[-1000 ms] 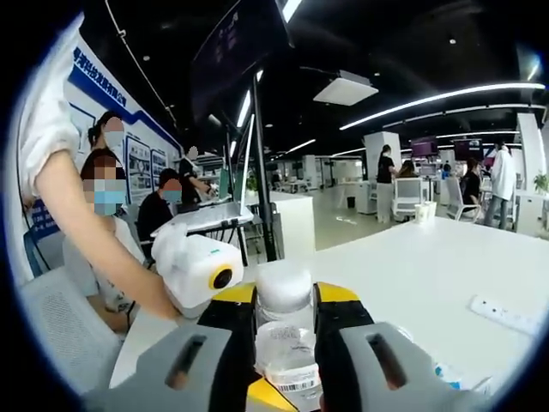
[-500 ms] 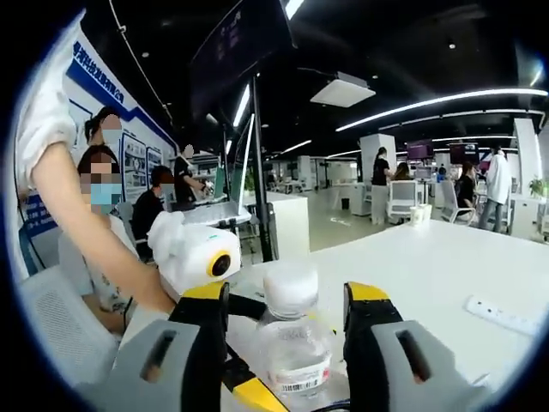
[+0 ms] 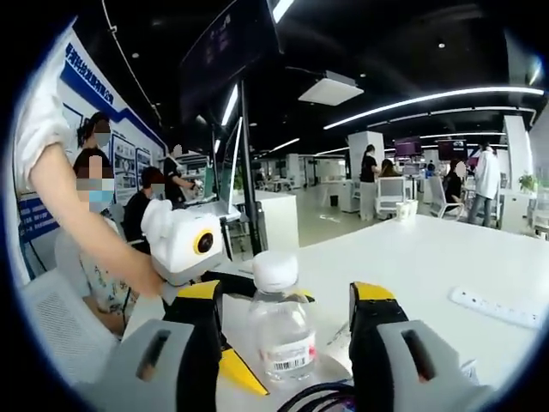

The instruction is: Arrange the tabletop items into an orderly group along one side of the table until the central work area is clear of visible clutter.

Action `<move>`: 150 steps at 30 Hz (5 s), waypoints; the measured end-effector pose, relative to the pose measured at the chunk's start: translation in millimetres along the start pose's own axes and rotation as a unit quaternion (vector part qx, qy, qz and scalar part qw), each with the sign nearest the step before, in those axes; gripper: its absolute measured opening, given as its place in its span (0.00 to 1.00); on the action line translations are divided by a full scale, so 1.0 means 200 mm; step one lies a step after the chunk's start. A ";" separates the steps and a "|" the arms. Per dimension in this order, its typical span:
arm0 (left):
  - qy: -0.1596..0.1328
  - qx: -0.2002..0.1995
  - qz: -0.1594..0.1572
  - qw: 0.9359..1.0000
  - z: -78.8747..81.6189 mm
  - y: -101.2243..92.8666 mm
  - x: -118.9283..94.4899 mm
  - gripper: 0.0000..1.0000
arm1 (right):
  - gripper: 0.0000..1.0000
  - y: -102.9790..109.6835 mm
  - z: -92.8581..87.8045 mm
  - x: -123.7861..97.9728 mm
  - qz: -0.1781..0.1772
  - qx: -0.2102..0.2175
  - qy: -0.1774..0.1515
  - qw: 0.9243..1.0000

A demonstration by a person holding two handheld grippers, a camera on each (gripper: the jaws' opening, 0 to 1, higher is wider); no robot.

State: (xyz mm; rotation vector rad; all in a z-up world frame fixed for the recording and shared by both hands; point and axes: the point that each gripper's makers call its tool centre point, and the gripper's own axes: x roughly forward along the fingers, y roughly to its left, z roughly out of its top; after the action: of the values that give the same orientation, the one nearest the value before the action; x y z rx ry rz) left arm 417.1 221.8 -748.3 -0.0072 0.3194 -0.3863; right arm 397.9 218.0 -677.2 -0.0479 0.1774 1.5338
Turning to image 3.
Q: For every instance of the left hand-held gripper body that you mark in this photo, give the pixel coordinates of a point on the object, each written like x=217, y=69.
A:
x=184, y=240

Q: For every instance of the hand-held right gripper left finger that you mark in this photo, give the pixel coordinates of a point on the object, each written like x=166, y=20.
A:
x=197, y=343

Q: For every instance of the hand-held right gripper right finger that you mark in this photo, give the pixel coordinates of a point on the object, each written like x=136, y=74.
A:
x=369, y=343

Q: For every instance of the clear plastic water bottle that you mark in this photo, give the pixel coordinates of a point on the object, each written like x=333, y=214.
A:
x=283, y=326

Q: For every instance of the white cabinet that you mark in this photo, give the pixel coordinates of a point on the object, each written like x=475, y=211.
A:
x=274, y=214

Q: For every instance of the open laptop on stand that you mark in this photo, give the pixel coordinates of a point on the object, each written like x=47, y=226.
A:
x=229, y=171

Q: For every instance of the white table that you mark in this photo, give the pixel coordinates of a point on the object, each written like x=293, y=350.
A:
x=407, y=257

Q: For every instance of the black screen stand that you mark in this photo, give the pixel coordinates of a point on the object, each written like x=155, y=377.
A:
x=249, y=171

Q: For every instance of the white power strip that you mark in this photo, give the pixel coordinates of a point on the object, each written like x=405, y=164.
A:
x=493, y=305

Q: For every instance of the small white paper cup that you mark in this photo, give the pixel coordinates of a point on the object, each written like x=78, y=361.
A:
x=412, y=209
x=401, y=211

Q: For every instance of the grey mesh chair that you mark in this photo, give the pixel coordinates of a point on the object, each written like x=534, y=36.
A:
x=60, y=317

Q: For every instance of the straight ceiling light bar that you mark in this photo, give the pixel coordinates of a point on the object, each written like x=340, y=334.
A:
x=230, y=105
x=283, y=9

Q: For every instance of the white mesh office chair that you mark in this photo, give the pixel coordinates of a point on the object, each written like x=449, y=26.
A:
x=392, y=191

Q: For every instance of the large black screen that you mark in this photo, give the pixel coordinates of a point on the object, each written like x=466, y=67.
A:
x=227, y=56

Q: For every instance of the person's white sleeve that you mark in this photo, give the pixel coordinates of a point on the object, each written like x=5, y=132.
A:
x=38, y=107

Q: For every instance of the white ceiling air unit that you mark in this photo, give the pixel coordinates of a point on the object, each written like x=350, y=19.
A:
x=330, y=90

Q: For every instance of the green potted plant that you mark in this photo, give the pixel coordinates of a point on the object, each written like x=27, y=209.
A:
x=528, y=182

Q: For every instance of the curved ceiling light strip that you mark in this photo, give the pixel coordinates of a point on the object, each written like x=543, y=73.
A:
x=429, y=101

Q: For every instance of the white blue wall poster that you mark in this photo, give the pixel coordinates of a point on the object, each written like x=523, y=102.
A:
x=124, y=129

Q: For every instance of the purple wall screen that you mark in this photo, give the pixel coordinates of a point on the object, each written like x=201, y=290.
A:
x=407, y=147
x=452, y=149

